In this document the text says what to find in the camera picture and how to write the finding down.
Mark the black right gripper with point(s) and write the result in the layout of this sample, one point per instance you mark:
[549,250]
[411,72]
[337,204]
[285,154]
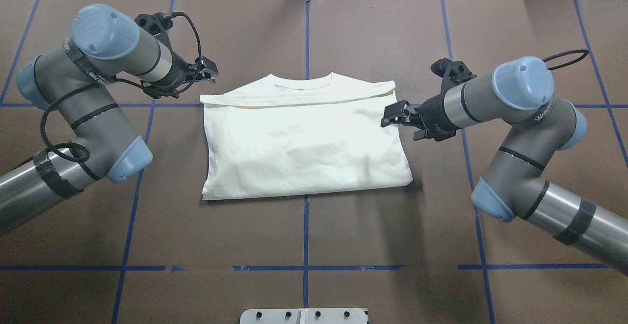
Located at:
[434,114]

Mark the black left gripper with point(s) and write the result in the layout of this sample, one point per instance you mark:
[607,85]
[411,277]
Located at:
[182,70]

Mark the cream long-sleeve cat shirt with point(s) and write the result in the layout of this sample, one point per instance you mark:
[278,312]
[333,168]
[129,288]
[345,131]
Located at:
[277,137]

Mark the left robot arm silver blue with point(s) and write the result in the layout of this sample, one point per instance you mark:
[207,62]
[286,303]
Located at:
[87,136]

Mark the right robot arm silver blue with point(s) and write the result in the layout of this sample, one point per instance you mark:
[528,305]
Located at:
[520,92]

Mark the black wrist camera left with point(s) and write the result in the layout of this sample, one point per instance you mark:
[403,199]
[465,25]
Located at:
[155,24]

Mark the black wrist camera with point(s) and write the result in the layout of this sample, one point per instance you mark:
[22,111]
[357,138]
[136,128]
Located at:
[155,24]
[453,73]

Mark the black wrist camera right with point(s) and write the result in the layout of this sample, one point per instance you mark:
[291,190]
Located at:
[453,73]

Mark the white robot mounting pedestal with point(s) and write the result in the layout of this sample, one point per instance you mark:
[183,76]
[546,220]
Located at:
[349,315]

